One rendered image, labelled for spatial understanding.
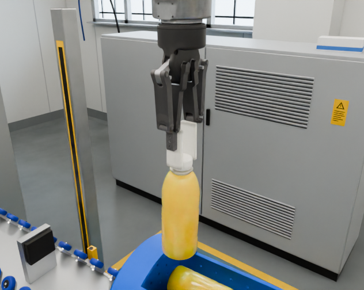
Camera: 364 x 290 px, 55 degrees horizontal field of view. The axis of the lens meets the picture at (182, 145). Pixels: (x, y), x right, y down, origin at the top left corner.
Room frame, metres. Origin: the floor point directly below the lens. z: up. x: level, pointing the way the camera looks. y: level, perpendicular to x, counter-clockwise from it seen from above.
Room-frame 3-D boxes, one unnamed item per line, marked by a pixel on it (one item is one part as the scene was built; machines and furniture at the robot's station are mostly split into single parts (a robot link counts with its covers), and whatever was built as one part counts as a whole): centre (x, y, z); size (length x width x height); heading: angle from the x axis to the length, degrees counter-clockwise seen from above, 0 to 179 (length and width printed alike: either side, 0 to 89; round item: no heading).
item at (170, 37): (0.56, 0.00, 1.65); 0.08 x 0.07 x 0.09; 147
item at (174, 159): (0.54, 0.01, 1.50); 0.03 x 0.01 x 0.07; 57
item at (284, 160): (2.61, -0.31, 0.72); 2.15 x 0.54 x 1.45; 52
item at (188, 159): (0.56, 0.00, 1.46); 0.04 x 0.04 x 0.02
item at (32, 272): (0.86, 0.44, 1.00); 0.10 x 0.04 x 0.15; 146
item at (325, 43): (2.09, -0.92, 1.48); 0.24 x 0.12 x 0.08; 60
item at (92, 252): (0.94, 0.32, 0.92); 0.08 x 0.03 x 0.05; 146
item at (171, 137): (0.53, 0.02, 1.52); 0.03 x 0.01 x 0.05; 147
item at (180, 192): (0.56, 0.00, 1.36); 0.07 x 0.07 x 0.19
